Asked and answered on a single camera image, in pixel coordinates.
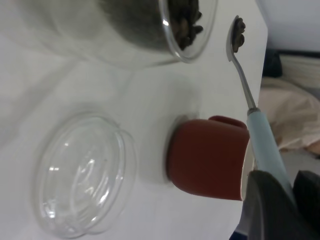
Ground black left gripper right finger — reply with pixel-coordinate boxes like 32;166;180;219
293;169;320;227

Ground spoon with pale blue handle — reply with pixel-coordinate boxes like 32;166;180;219
225;15;297;202

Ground red ceramic mug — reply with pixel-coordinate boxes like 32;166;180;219
166;115;256;202

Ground clear glass saucer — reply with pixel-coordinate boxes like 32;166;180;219
31;110;139;239

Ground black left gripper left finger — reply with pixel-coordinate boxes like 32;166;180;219
239;169;320;240

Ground white ribbed panel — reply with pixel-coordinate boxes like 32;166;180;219
277;51;320;89

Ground beige smooth fabric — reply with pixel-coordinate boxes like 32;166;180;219
259;76;320;159

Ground small coffee bean heap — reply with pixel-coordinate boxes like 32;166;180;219
230;17;247;54

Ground clear glass cup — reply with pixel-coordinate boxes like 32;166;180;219
19;0;219;69

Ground coffee beans in glass cup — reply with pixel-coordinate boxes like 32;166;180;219
166;0;205;51

